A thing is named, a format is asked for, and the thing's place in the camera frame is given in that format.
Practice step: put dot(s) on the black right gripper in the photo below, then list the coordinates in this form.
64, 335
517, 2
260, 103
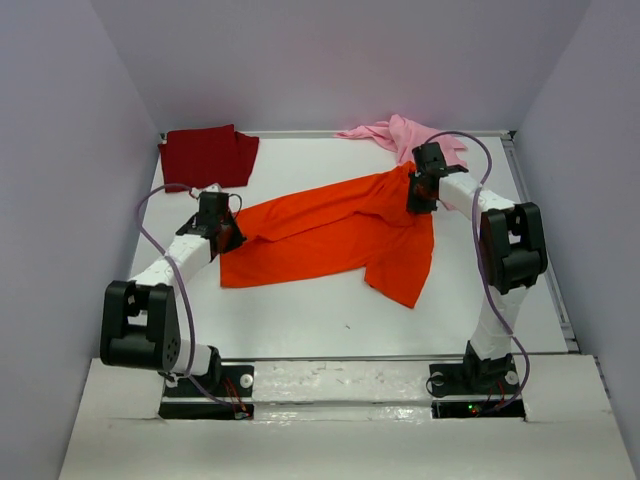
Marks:
413, 203

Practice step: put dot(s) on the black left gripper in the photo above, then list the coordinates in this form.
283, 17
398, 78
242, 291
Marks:
236, 237

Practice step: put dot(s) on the orange t-shirt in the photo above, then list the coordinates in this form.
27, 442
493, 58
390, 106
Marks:
361, 223

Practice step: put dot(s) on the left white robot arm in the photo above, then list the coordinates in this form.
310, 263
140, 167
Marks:
148, 322

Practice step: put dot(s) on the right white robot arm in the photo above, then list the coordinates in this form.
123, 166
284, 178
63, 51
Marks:
511, 253

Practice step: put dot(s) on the pink t-shirt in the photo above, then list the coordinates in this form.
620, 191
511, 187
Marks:
401, 135

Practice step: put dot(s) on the dark red folded t-shirt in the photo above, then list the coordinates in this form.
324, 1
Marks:
202, 157

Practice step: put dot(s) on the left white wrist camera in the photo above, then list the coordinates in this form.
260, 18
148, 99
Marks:
213, 188

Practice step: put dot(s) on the aluminium table edge rail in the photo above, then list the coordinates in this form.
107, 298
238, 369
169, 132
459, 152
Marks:
544, 301

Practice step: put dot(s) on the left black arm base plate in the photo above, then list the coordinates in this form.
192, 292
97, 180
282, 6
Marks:
228, 399

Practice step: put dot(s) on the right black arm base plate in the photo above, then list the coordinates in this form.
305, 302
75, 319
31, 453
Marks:
456, 397

